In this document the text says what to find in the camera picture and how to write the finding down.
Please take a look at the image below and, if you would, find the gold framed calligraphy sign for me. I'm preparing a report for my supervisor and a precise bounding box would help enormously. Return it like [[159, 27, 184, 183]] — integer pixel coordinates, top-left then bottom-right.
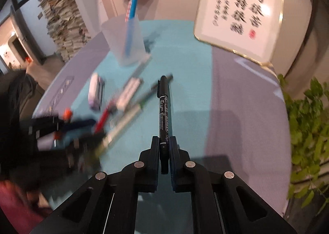
[[193, 0, 285, 66]]

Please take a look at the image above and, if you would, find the dark green pen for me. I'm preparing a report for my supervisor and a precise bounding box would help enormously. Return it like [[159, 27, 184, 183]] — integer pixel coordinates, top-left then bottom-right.
[[134, 73, 173, 107]]

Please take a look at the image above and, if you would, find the black marker pen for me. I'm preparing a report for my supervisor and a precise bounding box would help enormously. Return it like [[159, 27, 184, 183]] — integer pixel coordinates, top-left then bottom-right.
[[158, 75, 171, 175]]

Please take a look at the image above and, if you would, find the person's red clothing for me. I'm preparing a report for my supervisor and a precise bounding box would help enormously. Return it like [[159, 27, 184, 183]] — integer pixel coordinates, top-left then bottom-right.
[[0, 180, 53, 225]]

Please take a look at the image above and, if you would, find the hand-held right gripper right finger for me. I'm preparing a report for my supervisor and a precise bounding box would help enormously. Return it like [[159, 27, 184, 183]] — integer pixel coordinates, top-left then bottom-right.
[[169, 136, 296, 234]]

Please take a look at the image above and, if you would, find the grey pen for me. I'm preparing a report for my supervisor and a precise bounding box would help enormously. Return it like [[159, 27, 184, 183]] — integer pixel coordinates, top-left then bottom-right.
[[130, 55, 152, 80]]

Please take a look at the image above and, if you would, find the blue pen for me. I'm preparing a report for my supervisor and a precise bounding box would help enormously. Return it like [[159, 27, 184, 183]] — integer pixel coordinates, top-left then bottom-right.
[[125, 0, 138, 57]]

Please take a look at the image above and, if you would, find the translucent plastic cup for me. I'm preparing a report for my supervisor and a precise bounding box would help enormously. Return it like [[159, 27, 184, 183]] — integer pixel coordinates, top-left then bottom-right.
[[101, 14, 151, 67]]

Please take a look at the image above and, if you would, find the white lavender correction tape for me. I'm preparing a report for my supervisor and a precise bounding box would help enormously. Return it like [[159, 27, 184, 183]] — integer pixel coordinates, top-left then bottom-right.
[[88, 73, 105, 111]]

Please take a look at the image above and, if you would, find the tall book and paper pile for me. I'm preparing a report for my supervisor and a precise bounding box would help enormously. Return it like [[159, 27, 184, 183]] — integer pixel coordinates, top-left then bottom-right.
[[38, 0, 92, 61]]

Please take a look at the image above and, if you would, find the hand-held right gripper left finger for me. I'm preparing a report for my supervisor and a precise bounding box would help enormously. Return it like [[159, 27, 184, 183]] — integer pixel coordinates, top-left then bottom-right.
[[29, 136, 160, 234]]

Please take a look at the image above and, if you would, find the green white marker pen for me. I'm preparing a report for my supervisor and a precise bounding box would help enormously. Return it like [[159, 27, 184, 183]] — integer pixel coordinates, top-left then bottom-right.
[[96, 103, 142, 153]]

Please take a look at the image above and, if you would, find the red pen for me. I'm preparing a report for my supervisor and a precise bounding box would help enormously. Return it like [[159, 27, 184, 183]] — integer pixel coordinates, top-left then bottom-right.
[[94, 100, 116, 133]]

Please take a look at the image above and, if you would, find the green leafy plant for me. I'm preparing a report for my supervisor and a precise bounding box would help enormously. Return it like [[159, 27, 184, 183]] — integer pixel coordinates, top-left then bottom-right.
[[278, 73, 329, 209]]

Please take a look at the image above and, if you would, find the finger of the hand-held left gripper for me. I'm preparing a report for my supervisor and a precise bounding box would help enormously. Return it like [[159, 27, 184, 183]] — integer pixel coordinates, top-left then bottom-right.
[[65, 133, 108, 165], [55, 119, 97, 132]]

